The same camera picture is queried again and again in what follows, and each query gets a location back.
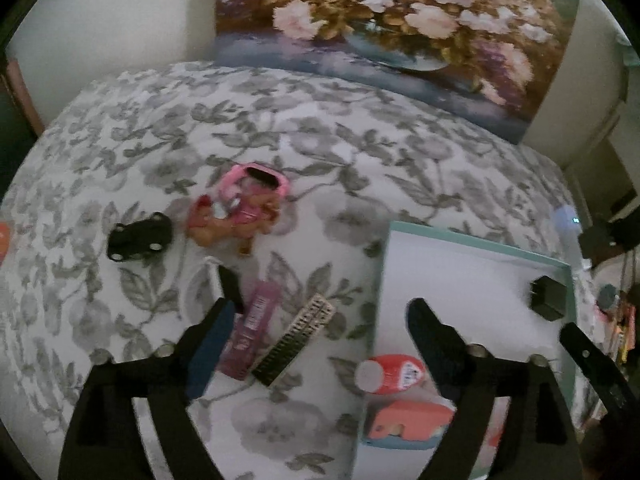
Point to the brown wooden bed frame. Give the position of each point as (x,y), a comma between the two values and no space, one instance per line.
(22,100)

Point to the brown doll pink dress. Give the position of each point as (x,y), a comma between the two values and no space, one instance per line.
(225,225)

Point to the white and black device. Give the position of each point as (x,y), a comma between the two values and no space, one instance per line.
(227,280)

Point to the pink lip gloss tube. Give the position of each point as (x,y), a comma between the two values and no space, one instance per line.
(252,325)

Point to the white power strip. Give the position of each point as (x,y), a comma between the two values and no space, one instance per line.
(567,220)

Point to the black plugged-in power adapter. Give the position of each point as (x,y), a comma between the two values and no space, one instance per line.
(605,237)

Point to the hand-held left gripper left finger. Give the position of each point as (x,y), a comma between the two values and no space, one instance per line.
(212,350)

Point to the black charger block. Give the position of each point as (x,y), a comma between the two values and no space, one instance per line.
(547,297)

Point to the pink smartwatch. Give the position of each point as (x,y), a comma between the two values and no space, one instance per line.
(265,180)

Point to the coral bottle white cap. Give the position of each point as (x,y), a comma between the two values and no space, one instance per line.
(395,372)

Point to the floral painting canvas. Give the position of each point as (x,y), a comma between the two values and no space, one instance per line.
(400,15)

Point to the gold patterned rectangular box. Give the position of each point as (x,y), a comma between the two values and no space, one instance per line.
(292,340)

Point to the grey floral blanket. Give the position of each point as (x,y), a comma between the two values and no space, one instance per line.
(200,125)

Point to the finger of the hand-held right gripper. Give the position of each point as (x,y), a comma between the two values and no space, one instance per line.
(595,370)

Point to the coral and blue case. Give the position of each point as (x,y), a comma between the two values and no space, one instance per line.
(405,420)

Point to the pile of colourful stationery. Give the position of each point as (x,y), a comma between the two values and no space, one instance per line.
(622,330)

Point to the black toy car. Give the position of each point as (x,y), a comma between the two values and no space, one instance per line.
(140,237)

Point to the teal shallow cardboard box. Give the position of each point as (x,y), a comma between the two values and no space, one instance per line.
(475,280)

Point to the orange object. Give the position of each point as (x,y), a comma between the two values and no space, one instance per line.
(4,242)

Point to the teal round object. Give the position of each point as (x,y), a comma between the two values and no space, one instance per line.
(607,296)

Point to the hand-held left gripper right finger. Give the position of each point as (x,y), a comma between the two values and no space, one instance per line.
(430,345)

